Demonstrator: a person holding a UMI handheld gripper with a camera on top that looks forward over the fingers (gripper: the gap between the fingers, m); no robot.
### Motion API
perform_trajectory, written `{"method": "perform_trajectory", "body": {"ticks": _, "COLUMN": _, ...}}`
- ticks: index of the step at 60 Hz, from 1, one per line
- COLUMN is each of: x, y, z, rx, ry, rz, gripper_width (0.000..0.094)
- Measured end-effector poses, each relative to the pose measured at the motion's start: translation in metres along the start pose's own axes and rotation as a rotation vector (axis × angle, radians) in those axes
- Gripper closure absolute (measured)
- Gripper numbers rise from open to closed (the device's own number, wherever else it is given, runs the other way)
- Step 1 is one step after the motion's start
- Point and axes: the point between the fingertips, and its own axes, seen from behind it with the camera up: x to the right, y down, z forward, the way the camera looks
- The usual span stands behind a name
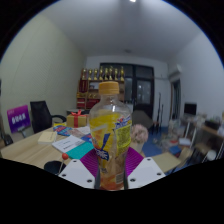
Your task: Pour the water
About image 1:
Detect purple sign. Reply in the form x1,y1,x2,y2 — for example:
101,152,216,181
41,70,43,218
6,104,32,134

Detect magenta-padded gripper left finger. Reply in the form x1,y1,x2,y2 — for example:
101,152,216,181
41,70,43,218
58,148,101,190

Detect teal notebook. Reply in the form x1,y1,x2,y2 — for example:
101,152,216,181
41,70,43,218
65,141,95,160

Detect black glass double door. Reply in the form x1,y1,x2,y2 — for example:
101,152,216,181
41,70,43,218
99,63,155,118

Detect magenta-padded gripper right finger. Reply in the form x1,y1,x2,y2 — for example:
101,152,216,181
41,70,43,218
124,146,166,190

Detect black monitor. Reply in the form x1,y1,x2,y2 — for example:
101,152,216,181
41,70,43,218
183,102,198,117

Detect yellow gift box red ribbon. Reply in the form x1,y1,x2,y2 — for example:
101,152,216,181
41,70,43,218
66,109,90,129

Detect blue printed booklet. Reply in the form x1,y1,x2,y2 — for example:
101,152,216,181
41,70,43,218
81,133,94,144

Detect trophy shelf unit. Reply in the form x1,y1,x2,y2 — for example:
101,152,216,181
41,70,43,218
76,66,126,110

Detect pink flower bouquet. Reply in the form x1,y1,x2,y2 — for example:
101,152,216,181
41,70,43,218
130,123,150,146

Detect white air conditioner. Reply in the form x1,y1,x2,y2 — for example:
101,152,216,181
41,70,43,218
168,63,184,83

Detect red-ball stirrer stick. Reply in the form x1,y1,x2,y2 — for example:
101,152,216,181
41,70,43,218
58,152,70,174

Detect pale yellow notepad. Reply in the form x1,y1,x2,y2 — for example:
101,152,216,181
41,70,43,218
37,130,58,145

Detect black office chair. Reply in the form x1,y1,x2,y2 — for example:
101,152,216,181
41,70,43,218
29,100,68,134

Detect yellow-labelled drink bottle orange cap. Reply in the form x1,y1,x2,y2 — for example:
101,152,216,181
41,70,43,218
88,80,133,192

